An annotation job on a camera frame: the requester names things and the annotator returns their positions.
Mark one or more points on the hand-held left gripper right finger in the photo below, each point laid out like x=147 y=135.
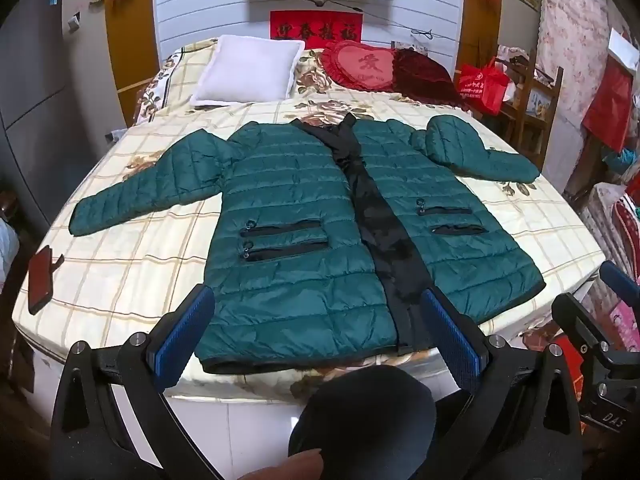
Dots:
x=450 y=335

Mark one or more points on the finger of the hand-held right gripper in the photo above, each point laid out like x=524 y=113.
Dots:
x=620 y=279
x=577 y=322

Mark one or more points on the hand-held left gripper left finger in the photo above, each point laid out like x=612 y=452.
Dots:
x=185 y=330

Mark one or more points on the green puffer jacket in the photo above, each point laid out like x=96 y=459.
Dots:
x=300 y=210

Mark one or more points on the person's left hand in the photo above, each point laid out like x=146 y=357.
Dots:
x=285 y=467

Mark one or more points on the pink floral bedding pile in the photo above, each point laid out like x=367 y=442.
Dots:
x=615 y=220

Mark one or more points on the bed with floral plaid sheet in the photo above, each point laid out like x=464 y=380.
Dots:
x=150 y=240

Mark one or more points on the red hanging cloth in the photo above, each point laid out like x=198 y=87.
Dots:
x=607 y=105

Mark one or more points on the wooden chair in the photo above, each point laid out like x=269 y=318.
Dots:
x=530 y=110

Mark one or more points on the pink floral upright quilt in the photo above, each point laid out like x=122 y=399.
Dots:
x=570 y=60

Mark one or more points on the red shopping bag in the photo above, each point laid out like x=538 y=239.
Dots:
x=482 y=87

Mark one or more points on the dark red velvet cushion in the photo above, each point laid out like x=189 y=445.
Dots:
x=425 y=77

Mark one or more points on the white square pillow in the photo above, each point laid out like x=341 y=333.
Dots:
x=245 y=70

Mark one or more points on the red heart-shaped cushion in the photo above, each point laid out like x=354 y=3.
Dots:
x=360 y=65

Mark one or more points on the wall switch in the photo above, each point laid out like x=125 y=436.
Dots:
x=73 y=21

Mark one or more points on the red wall banner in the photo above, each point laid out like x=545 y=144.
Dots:
x=315 y=25

